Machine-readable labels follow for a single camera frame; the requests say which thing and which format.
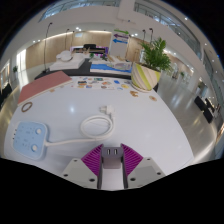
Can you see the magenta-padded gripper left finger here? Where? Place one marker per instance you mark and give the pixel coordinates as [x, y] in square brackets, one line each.
[91, 160]

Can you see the black piano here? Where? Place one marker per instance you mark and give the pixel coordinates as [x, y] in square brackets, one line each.
[90, 47]

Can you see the small distant potted plant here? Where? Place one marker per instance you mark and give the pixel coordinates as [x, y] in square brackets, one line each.
[15, 69]

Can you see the small grey charger block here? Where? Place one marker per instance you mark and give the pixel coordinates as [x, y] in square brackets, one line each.
[112, 157]

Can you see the white sign with arrows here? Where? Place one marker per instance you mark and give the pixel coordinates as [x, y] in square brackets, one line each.
[119, 43]

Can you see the black display platform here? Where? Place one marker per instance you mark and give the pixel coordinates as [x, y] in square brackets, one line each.
[80, 71]

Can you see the thin black pole stand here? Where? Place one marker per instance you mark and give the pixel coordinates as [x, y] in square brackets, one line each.
[45, 46]

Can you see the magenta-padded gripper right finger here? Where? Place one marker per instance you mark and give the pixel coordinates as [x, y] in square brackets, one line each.
[133, 160]

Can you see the small brown round piece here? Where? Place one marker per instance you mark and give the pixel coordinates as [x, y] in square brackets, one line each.
[152, 98]
[134, 93]

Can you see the white architectural model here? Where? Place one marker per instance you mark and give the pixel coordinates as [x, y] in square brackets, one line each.
[66, 63]

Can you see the group of black chairs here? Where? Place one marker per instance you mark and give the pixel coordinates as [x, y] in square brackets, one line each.
[205, 108]
[5, 91]

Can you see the light blue power strip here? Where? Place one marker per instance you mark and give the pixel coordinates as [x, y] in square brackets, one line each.
[28, 140]

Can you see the blue map board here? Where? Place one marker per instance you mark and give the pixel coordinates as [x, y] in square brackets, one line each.
[106, 67]

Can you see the sheet of colourful stickers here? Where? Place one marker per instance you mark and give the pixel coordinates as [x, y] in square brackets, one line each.
[100, 83]

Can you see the pink rectangular mat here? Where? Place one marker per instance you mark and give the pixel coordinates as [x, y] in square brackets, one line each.
[43, 86]

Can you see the potted plant in striped pot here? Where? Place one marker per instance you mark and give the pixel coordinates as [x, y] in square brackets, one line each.
[143, 78]

